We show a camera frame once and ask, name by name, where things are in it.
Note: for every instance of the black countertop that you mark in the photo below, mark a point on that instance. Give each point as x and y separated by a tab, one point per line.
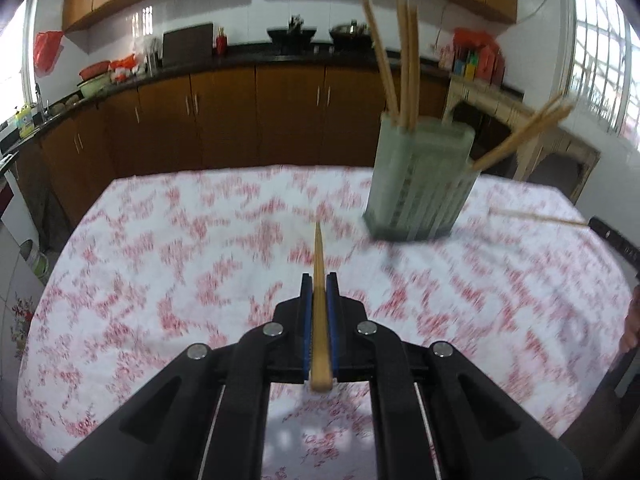
280	56

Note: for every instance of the cream wooden side table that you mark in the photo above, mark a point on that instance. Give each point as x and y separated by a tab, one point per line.
505	110

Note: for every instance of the wooden chopstick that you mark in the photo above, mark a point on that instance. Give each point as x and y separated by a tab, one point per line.
540	217
319	285
525	137
381	60
542	111

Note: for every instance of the red plastic bag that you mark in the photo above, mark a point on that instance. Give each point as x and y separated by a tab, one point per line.
47	50

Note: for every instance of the green perforated utensil holder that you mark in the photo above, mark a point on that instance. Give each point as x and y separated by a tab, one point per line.
420	180

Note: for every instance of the black wok with utensils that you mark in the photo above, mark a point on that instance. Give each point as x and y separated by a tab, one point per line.
292	34

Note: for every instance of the bright side window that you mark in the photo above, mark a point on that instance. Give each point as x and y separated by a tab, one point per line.
15	60

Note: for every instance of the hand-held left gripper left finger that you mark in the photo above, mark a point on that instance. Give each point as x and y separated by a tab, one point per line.
306	330

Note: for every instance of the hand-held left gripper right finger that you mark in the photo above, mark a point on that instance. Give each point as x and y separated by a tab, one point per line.
332	330

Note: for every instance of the brown lower kitchen cabinets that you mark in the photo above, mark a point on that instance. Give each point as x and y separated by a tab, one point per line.
225	110

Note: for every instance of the yellow bottle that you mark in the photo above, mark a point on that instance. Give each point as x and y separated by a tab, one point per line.
22	122

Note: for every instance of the orange plastic bag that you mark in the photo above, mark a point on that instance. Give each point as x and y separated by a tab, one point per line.
122	64

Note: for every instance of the orange bag on boxes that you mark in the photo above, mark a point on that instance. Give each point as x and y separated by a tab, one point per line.
472	37

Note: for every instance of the white bucket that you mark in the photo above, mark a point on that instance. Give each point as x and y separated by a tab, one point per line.
37	262

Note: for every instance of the red floral tablecloth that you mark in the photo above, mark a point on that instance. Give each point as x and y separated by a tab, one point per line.
175	260

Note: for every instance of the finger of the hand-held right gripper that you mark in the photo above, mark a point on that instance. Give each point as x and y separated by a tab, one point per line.
615	240

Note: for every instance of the red basin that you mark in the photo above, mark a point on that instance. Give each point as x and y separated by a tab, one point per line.
94	70

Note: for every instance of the green basin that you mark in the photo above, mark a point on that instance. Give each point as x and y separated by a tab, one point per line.
95	87

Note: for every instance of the person's right hand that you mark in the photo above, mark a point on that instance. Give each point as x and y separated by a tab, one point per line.
632	325

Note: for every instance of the row of colourful boxes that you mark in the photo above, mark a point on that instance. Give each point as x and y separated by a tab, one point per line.
470	67

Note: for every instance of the red container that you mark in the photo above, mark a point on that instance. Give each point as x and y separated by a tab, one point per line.
221	45

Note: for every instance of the dark cutting board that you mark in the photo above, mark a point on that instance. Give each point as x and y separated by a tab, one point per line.
187	45

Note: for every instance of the metal faucet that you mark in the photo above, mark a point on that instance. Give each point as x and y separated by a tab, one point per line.
37	97

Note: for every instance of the barred window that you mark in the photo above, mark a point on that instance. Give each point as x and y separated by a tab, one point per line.
600	50

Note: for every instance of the small wall vent window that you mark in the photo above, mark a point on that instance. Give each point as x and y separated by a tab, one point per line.
142	17

